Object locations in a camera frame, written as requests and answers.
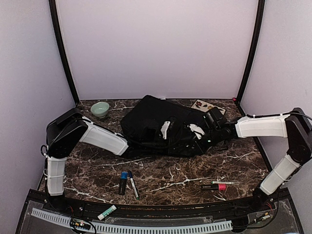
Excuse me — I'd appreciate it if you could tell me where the white slotted cable duct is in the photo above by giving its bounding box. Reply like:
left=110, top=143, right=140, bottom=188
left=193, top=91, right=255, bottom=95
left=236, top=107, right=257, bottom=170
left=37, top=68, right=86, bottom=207
left=31, top=208, right=233, bottom=234

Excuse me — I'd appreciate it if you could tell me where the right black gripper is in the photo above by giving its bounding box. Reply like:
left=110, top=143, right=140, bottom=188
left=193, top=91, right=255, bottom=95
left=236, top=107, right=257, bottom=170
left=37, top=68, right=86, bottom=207
left=187, top=127, right=222, bottom=156

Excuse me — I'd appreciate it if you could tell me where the wrist white camera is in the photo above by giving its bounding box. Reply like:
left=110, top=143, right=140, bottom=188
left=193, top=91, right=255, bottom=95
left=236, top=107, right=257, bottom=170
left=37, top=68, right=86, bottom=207
left=160, top=117, right=176, bottom=140
left=188, top=123, right=205, bottom=139

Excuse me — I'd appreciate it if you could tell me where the thin white green pen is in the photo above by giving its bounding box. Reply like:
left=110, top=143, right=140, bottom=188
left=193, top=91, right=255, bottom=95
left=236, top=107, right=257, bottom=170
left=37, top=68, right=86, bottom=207
left=211, top=181, right=240, bottom=185

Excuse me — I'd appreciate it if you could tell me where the right black frame post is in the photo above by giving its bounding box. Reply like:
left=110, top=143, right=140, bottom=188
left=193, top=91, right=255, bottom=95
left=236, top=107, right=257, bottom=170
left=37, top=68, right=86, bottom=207
left=235, top=0, right=265, bottom=105

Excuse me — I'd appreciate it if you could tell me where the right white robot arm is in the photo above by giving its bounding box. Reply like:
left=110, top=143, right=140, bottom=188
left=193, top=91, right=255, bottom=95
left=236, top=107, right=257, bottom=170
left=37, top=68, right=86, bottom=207
left=188, top=108, right=312, bottom=212

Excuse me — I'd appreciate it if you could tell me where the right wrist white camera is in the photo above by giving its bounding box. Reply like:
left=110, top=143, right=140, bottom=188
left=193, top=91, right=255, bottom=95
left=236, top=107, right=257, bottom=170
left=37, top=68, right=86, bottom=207
left=188, top=123, right=205, bottom=139

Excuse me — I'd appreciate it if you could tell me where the black frame post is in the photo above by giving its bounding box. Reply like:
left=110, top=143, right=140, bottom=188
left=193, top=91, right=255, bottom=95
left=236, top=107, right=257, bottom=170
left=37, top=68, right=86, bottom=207
left=235, top=0, right=265, bottom=105
left=48, top=0, right=80, bottom=106

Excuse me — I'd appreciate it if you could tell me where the floral square plate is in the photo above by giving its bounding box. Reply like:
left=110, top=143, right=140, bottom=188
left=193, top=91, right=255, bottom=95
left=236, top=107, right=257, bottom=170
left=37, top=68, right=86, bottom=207
left=191, top=99, right=226, bottom=115

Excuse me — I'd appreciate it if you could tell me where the pink cap black highlighter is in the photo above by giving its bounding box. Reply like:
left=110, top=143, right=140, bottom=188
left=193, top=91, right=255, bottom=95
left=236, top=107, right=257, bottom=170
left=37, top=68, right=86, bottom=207
left=201, top=184, right=226, bottom=191

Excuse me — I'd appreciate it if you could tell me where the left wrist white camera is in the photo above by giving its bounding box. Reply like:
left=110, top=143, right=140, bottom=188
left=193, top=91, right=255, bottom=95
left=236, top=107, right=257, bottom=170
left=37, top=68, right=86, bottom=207
left=160, top=117, right=176, bottom=140

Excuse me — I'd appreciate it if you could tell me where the blue cap white pen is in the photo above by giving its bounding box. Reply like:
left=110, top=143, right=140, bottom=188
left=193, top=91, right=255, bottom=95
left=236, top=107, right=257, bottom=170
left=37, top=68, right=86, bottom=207
left=128, top=171, right=139, bottom=200

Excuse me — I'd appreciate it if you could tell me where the black student backpack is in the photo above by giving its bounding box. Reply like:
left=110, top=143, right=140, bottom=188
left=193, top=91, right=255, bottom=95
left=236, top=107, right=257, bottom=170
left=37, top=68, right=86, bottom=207
left=120, top=95, right=209, bottom=157

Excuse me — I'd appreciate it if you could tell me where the small green circuit board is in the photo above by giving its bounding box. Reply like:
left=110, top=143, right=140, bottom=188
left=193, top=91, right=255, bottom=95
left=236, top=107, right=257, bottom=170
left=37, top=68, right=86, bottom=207
left=70, top=218, right=91, bottom=231

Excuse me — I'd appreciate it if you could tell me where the pale green ceramic bowl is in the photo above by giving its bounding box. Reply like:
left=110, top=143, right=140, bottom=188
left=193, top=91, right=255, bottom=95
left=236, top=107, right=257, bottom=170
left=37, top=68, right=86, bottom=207
left=91, top=102, right=110, bottom=118

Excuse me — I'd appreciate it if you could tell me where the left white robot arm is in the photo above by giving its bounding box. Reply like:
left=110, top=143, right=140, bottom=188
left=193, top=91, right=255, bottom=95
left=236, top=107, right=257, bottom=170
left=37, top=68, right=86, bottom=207
left=40, top=108, right=169, bottom=213

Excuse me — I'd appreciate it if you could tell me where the blue cap black highlighter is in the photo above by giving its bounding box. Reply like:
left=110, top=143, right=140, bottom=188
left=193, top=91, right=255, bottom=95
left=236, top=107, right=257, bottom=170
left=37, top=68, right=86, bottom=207
left=118, top=172, right=128, bottom=195

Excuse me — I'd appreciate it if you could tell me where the black front table rail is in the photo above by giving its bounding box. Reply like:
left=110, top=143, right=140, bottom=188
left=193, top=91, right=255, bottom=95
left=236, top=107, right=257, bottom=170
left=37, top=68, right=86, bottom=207
left=43, top=192, right=276, bottom=221

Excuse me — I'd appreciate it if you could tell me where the left black frame post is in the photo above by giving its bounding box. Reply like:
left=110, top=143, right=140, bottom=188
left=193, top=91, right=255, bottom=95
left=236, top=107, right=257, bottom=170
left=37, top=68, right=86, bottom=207
left=48, top=0, right=80, bottom=106

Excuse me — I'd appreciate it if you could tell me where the white green glue stick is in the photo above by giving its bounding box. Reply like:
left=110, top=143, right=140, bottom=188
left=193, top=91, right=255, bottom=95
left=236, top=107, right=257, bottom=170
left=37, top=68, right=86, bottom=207
left=97, top=205, right=117, bottom=220

